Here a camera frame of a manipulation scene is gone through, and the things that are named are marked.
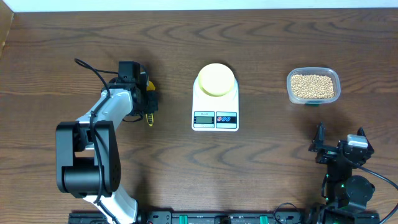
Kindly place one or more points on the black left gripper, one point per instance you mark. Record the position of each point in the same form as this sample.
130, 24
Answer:
152, 106

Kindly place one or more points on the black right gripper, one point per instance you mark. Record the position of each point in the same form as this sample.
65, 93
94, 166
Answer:
328, 152

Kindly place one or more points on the yellow measuring scoop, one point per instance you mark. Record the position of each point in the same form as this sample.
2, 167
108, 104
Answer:
150, 116

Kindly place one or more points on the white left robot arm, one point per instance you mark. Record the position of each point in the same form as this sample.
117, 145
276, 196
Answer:
88, 164

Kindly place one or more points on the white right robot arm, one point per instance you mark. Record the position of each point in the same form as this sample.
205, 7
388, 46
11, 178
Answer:
346, 195

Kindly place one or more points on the white digital kitchen scale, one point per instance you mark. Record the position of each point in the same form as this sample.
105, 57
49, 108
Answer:
211, 113

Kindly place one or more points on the pale yellow bowl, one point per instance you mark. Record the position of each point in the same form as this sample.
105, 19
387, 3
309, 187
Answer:
216, 79

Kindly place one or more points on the clear plastic container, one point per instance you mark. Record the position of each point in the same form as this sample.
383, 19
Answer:
318, 71

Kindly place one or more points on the soybeans in container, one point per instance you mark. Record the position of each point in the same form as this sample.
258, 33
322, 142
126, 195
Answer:
312, 86

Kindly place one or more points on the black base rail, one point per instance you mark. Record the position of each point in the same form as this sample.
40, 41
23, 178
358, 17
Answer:
163, 217

